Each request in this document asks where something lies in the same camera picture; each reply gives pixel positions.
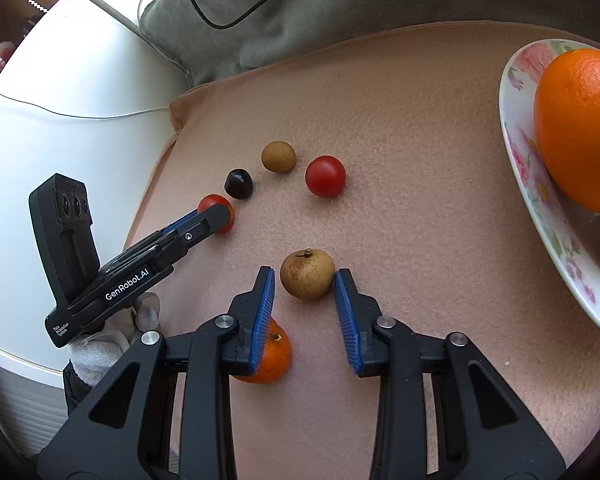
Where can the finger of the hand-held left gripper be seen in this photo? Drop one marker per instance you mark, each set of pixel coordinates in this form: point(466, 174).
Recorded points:
point(205, 230)
point(182, 222)

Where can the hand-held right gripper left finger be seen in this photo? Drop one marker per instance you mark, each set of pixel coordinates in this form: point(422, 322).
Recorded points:
point(260, 325)

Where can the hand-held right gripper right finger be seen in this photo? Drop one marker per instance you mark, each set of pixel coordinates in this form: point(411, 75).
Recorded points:
point(350, 330)

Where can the red cherry tomato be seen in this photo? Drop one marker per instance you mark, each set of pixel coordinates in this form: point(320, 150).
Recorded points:
point(325, 176)
point(215, 202)

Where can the small mandarin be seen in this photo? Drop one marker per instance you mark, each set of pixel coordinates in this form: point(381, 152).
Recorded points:
point(276, 355)

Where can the dark purple grape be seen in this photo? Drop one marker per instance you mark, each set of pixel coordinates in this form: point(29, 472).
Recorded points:
point(239, 183)

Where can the brown longan with stem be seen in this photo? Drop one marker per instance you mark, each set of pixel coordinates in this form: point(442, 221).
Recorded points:
point(307, 275)

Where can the white floral plate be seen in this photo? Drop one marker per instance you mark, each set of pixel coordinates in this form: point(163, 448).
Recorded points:
point(522, 160)

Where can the large smooth orange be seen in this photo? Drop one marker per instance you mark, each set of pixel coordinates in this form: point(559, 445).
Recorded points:
point(580, 130)

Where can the person's left hand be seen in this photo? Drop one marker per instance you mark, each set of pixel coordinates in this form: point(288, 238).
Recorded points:
point(105, 345)

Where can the white board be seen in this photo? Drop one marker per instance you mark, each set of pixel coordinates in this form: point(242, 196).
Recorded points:
point(80, 85)

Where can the grey cushion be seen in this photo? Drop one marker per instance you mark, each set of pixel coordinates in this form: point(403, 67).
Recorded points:
point(380, 0)

